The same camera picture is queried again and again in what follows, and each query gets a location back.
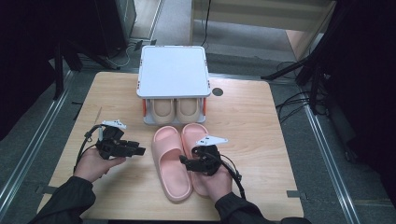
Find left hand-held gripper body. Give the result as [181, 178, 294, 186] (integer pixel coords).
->
[95, 119, 132, 161]

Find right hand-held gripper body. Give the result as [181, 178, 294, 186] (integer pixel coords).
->
[195, 135, 228, 176]

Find pink slide slipper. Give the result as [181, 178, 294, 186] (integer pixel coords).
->
[151, 125, 193, 203]
[180, 122, 219, 198]

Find cream perforated clog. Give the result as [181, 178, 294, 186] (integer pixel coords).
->
[176, 98, 202, 124]
[149, 98, 177, 125]

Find white shoe rack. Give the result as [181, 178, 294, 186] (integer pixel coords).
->
[135, 45, 212, 126]

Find person's right hand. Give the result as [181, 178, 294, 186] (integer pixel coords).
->
[199, 161, 233, 204]

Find person's left hand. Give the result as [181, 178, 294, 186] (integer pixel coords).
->
[73, 148, 127, 184]

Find black metal stand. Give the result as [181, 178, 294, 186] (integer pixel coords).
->
[52, 40, 120, 101]

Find small black plug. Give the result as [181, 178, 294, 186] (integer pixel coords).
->
[134, 38, 158, 52]

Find dark cabinet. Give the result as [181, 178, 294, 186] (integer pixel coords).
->
[92, 0, 138, 59]

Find black tripod stand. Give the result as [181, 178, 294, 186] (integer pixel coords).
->
[261, 46, 331, 115]

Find left hand-held gripper black cable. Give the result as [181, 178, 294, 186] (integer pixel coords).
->
[73, 124, 106, 174]

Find hand-held gripper black cable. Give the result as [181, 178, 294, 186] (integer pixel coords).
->
[218, 153, 247, 200]
[73, 124, 106, 174]

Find right hand-held gripper black cable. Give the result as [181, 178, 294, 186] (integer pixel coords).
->
[218, 153, 247, 200]

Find metal floor rail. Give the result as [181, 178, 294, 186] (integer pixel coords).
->
[300, 90, 362, 224]
[0, 71, 74, 218]

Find white floor cable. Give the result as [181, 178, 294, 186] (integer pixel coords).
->
[106, 43, 141, 70]

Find black floor cables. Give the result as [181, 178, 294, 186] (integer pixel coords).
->
[275, 60, 328, 124]

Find black hanging cable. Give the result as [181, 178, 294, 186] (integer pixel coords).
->
[200, 0, 213, 48]

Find light wooden furniture frame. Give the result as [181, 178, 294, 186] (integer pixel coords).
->
[190, 0, 337, 62]

